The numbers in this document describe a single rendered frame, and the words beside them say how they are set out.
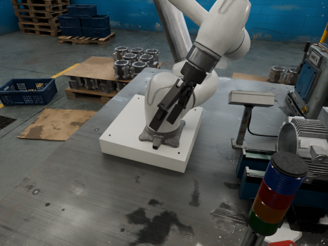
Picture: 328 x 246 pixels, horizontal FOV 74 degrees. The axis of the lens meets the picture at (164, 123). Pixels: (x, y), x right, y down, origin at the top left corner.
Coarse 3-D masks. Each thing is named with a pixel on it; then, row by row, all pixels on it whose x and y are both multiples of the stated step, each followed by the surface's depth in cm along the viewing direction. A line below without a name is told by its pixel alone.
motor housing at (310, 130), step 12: (300, 120) 68; (312, 120) 68; (288, 132) 77; (300, 132) 64; (312, 132) 64; (324, 132) 63; (288, 144) 79; (312, 144) 63; (324, 144) 63; (300, 156) 63; (312, 168) 63; (324, 168) 63; (324, 180) 66
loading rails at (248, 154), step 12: (240, 156) 86; (252, 156) 82; (264, 156) 82; (240, 168) 85; (252, 168) 84; (264, 168) 83; (252, 180) 73; (240, 192) 80; (252, 192) 77; (300, 192) 73; (312, 192) 72; (324, 192) 71; (300, 204) 76; (312, 204) 75; (324, 204) 74
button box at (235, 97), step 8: (232, 96) 89; (240, 96) 89; (248, 96) 88; (256, 96) 88; (264, 96) 87; (272, 96) 87; (240, 104) 94; (248, 104) 91; (256, 104) 89; (264, 104) 87; (272, 104) 87
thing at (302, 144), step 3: (288, 117) 72; (291, 117) 72; (294, 117) 72; (288, 120) 72; (300, 141) 63; (303, 141) 62; (306, 141) 62; (276, 144) 80; (300, 144) 62; (303, 144) 62; (306, 144) 62; (276, 147) 80; (300, 147) 62; (303, 147) 62; (306, 147) 62; (276, 150) 80
